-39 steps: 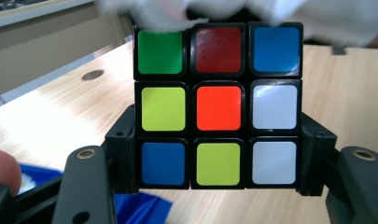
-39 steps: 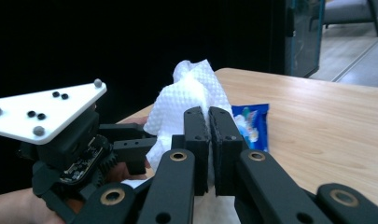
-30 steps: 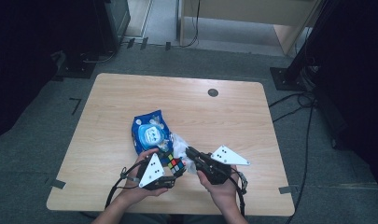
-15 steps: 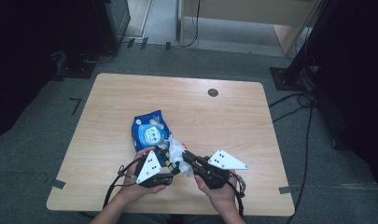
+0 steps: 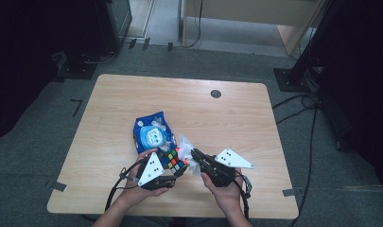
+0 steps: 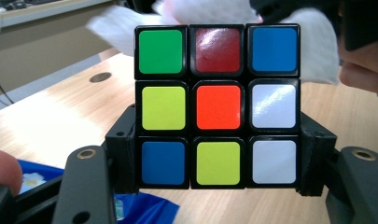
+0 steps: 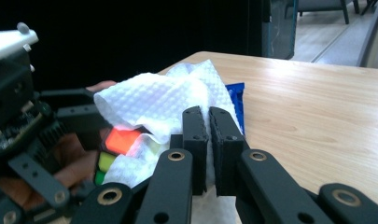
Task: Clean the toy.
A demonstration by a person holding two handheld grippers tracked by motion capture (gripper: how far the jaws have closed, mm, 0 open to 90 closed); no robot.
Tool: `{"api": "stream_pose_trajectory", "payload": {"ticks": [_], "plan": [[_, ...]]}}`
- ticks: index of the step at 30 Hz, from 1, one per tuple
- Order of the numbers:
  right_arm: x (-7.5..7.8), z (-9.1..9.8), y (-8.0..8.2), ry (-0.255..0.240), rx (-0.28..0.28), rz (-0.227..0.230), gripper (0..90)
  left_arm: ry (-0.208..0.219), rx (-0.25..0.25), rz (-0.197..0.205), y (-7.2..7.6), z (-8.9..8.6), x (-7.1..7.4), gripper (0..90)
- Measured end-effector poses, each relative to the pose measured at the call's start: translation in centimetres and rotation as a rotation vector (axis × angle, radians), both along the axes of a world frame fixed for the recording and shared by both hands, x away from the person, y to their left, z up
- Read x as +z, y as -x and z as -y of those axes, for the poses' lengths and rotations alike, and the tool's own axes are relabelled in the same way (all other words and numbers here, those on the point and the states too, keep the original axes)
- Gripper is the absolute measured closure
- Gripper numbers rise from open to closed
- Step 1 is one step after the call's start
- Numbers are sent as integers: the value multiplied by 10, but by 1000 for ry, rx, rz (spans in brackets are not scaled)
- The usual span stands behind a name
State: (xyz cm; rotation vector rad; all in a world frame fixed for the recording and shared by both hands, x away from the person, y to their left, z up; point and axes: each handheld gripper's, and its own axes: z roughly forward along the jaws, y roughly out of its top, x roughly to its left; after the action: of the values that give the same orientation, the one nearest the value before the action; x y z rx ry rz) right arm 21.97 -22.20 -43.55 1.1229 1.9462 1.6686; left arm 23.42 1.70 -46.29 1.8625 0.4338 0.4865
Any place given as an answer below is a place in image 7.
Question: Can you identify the multicoloured puzzle cube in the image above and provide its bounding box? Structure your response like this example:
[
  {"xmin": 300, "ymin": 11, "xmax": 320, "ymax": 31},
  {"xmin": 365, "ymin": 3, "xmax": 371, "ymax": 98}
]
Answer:
[{"xmin": 93, "ymin": 125, "xmax": 147, "ymax": 188}]

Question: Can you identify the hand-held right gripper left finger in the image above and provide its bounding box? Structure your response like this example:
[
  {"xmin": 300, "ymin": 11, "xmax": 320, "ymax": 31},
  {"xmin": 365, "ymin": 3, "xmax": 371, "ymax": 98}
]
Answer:
[{"xmin": 170, "ymin": 105, "xmax": 210, "ymax": 197}]

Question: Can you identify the grey chair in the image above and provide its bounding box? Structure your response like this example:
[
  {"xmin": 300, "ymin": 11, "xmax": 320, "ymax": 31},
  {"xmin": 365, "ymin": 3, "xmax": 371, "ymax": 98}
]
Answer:
[{"xmin": 285, "ymin": 0, "xmax": 378, "ymax": 26}]

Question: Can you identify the blue wet wipes packet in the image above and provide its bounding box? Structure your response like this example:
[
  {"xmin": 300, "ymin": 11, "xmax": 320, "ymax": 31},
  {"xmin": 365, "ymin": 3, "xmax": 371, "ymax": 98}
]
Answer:
[{"xmin": 225, "ymin": 81, "xmax": 247, "ymax": 136}]

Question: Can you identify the black cabinet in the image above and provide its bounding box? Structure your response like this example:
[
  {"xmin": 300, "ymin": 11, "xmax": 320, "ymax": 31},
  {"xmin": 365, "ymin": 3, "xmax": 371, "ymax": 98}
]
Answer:
[{"xmin": 247, "ymin": 0, "xmax": 299, "ymax": 61}]

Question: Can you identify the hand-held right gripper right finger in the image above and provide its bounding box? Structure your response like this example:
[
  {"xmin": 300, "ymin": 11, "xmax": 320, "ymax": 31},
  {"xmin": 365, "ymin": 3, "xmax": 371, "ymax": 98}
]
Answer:
[{"xmin": 208, "ymin": 105, "xmax": 250, "ymax": 198}]

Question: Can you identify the white wet wipe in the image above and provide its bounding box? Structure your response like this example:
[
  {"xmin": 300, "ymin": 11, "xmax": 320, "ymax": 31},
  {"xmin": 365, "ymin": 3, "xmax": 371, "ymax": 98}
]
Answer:
[{"xmin": 92, "ymin": 59, "xmax": 245, "ymax": 224}]

